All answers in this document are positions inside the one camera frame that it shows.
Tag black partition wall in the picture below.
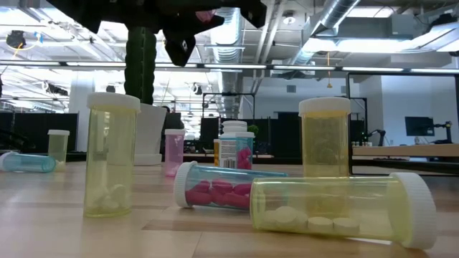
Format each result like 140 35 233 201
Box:
184 110 369 161
0 112 79 153

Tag white building column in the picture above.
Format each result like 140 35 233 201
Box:
69 71 89 153

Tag black ceiling device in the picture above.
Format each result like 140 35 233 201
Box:
5 29 29 50

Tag white pot saucer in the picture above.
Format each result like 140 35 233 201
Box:
134 153 164 167

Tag silver ventilation duct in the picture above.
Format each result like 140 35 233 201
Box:
286 0 361 67
209 6 245 119

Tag black metal stand frame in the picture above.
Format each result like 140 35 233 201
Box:
202 92 256 121

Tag small green plant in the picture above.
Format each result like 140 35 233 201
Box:
247 124 260 144

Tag black computer monitor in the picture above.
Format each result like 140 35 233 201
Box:
404 115 436 138

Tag blue medicine bottle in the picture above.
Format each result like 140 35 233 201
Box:
0 150 57 174

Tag yellow bottle white tablets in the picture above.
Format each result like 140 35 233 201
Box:
249 171 439 251

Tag green cactus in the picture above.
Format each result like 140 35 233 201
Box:
123 27 158 105

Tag white labelled pill bottle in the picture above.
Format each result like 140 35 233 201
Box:
221 120 249 134

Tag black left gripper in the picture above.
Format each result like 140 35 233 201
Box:
143 0 269 68

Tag large orange medicine bottle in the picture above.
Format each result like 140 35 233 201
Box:
213 138 221 168

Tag long ceiling light strip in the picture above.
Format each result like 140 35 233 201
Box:
0 60 459 72

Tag wooden shelf black frame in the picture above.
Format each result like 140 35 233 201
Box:
345 71 459 177

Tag yellow medicine bottle white cap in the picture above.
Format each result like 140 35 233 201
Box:
298 96 352 179
47 129 71 172

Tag pink medicine bottle white cap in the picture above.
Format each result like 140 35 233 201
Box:
164 128 186 178
195 9 217 24

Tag blue bottle pink capsules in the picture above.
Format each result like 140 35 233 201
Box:
219 131 256 171
173 160 289 211

